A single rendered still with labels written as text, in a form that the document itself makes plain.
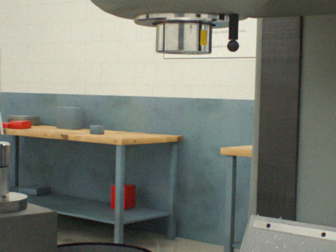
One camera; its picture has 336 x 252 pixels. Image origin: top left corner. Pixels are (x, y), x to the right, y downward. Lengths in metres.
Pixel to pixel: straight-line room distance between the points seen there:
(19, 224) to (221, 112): 4.90
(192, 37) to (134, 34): 5.74
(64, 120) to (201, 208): 1.54
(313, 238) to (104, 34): 5.71
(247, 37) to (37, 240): 4.82
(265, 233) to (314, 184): 0.10
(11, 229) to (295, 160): 0.39
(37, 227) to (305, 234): 0.35
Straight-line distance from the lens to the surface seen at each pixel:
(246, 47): 5.56
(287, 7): 0.76
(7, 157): 0.84
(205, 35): 0.57
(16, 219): 0.81
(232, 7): 0.55
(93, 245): 2.86
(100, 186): 6.59
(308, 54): 0.95
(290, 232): 0.96
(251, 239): 0.98
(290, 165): 0.95
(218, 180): 5.71
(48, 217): 0.83
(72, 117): 6.35
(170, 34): 0.57
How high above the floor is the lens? 1.25
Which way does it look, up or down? 3 degrees down
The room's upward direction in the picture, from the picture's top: 1 degrees clockwise
